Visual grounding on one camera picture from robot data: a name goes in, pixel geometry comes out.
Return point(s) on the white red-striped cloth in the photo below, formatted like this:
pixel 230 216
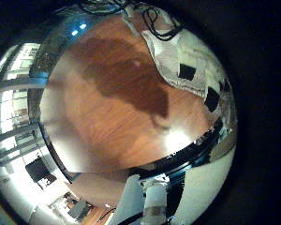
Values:
pixel 165 62

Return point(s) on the gray chair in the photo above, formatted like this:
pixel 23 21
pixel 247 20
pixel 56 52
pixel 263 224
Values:
pixel 78 208

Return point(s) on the dark monitor screen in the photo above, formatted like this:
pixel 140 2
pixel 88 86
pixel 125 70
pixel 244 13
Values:
pixel 37 170

